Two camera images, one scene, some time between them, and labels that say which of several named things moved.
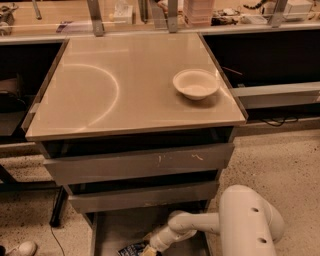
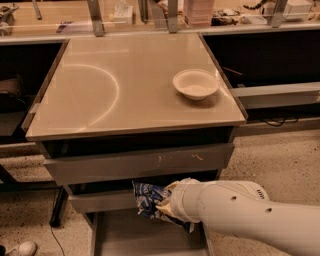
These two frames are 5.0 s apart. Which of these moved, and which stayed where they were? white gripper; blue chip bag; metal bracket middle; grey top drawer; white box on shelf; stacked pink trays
Moved: white gripper; blue chip bag
Stayed: stacked pink trays; grey top drawer; white box on shelf; metal bracket middle
